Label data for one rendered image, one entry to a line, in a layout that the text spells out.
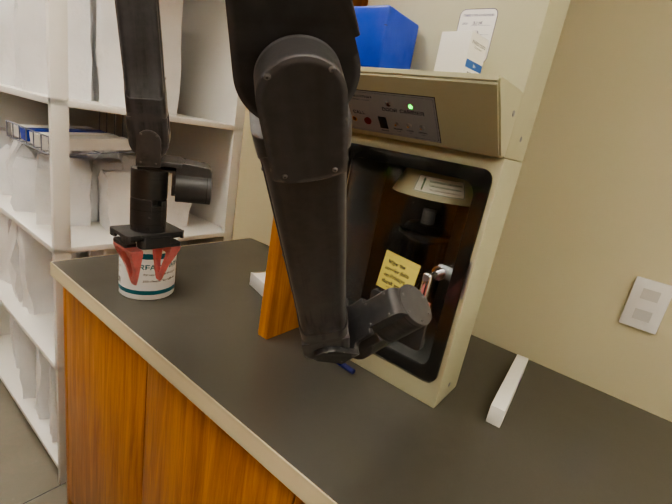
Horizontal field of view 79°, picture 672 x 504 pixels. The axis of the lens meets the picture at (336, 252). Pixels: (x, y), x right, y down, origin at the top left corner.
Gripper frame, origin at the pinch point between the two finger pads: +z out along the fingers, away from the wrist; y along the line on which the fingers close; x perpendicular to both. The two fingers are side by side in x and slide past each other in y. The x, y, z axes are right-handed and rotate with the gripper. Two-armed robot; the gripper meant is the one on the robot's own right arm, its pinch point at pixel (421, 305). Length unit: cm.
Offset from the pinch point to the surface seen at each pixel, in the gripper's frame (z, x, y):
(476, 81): -5.6, -35.4, -2.4
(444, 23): 5.7, -45.7, 10.1
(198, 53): 46, -48, 145
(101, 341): -24, 34, 71
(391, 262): 3.8, -4.1, 9.6
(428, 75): -5.9, -35.8, 4.7
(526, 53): 5.9, -41.5, -4.2
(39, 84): -15, -25, 138
